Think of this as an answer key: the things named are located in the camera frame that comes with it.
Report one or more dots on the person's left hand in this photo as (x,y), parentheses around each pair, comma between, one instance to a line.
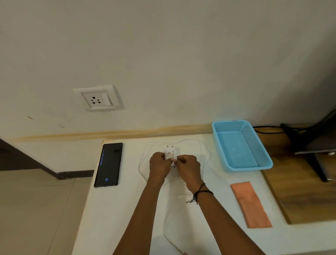
(158,168)

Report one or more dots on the person's right hand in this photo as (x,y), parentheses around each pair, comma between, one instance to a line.
(190,170)

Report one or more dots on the white charger adapter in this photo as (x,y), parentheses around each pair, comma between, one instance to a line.
(170,151)

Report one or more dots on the black smartphone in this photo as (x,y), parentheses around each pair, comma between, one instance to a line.
(109,165)

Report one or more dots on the orange cleaning cloth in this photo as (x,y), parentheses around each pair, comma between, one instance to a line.
(250,205)

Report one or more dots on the person's left forearm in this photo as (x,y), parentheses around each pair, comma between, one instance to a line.
(141,223)

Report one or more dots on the person's right forearm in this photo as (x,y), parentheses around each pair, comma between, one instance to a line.
(228,228)

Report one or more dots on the blue plastic basket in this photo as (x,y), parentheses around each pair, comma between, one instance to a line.
(236,149)

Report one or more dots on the wooden board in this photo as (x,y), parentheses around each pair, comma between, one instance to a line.
(302,191)

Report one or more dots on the black television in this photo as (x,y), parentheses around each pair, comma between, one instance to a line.
(317,144)

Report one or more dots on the dark wooden door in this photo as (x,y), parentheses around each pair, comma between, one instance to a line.
(21,160)

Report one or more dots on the white wall socket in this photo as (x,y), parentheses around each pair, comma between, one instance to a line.
(98,98)

